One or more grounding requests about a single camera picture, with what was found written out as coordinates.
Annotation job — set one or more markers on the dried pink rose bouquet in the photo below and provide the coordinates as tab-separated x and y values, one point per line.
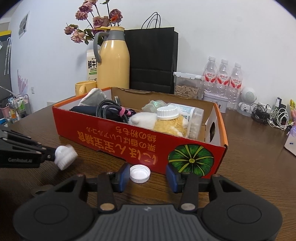
99	22

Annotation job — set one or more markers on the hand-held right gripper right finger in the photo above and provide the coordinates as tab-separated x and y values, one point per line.
172	179

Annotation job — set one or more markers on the white milk carton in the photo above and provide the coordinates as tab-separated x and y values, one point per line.
92	67

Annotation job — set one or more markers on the white robot toy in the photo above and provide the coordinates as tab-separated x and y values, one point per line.
248	96

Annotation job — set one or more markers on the wall poster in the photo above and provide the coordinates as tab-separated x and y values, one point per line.
23	25

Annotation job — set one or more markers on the white tin box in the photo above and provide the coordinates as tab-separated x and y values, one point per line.
218	104

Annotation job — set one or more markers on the yellow mug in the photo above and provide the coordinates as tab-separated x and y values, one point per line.
81	89

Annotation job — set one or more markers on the black board with yellow strip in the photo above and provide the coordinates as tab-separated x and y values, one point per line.
3	69

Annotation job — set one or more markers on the yellow snack packet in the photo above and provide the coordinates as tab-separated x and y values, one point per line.
293	111

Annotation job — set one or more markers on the yellow thermos jug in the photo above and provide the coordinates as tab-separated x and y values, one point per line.
113	64

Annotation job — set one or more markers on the purple tissue pack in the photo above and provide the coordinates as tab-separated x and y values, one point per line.
291	146

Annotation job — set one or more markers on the translucent cotton swab container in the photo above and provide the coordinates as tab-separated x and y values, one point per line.
187	113

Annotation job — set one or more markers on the navy zip case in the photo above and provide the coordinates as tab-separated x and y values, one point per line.
83	110

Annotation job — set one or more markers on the black paper bag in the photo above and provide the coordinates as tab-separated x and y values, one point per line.
152	58

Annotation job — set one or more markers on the red cardboard box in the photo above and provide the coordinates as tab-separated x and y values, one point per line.
104	143

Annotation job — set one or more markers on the clear seed container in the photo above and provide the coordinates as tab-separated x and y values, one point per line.
186	90

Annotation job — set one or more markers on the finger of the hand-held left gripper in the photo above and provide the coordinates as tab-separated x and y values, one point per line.
34	148

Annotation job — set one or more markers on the shelf cart with bottles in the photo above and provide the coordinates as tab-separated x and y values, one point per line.
18	109

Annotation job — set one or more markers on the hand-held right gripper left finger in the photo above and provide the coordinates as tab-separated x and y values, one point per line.
123	177

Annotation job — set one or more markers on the purple wall decal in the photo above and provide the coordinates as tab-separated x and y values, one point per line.
22	83

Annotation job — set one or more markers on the white-capped plastic bottle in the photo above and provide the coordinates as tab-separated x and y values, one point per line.
167	113

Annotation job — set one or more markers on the black charger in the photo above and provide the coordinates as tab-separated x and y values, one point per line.
278	102

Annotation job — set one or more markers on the iridescent plastic bag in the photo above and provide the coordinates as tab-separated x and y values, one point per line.
153	105

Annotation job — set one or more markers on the white and yellow plush toy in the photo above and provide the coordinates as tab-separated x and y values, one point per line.
143	120

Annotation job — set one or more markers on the red label water bottle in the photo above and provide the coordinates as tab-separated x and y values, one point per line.
236	78
223	76
210	74

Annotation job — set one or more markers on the white cloth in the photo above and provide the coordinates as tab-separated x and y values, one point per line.
92	97

